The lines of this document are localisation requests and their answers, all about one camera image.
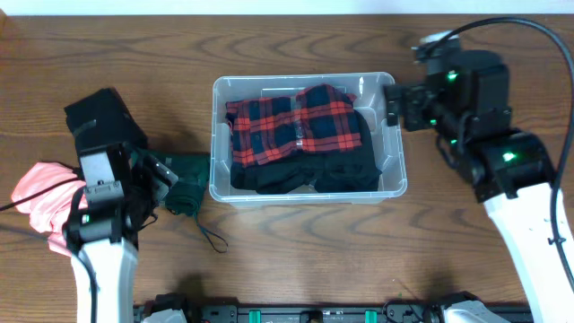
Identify black cloth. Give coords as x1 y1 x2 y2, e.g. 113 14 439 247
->
64 88 148 154
230 112 378 195

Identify red plaid shirt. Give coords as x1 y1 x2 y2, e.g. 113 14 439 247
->
226 83 361 168

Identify dark navy taped cloth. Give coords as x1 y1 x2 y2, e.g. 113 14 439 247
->
314 163 381 193

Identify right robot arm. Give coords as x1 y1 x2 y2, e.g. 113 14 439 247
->
383 35 573 322

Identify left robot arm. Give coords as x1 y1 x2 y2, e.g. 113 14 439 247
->
63 144 178 323

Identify clear plastic storage bin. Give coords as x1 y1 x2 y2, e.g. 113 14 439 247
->
209 72 408 208

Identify dark green folded cloth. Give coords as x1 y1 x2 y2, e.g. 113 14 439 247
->
150 150 230 255

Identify pink crumpled cloth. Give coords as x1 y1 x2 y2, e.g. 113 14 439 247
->
12 162 85 257

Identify black mounting rail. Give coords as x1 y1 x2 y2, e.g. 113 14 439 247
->
134 292 534 323

